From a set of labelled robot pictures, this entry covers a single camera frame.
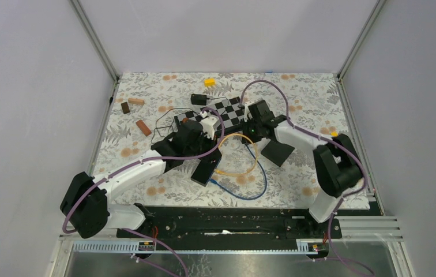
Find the floral patterned table mat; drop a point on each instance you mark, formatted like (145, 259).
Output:
(311, 100)

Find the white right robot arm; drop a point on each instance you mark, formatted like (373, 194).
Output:
(337, 165)

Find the light tan wooden block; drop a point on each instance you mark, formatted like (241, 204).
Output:
(135, 101)

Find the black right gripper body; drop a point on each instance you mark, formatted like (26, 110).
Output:
(251, 128)

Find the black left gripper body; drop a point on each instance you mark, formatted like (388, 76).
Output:
(205, 143)

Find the yellow block near wall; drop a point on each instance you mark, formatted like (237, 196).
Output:
(209, 82)

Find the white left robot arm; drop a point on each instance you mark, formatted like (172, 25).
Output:
(87, 204)

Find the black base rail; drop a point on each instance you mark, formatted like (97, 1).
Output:
(268, 229)

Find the small black network switch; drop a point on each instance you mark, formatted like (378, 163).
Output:
(205, 170)

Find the black power adapter with cable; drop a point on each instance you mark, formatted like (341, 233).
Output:
(196, 99)

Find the dark brown wooden block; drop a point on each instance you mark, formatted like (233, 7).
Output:
(125, 107)

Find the black white checkerboard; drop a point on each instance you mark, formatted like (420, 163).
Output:
(231, 111)

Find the large black network switch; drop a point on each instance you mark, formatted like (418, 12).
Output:
(277, 152)

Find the reddish brown wooden block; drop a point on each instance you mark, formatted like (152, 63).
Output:
(143, 128)

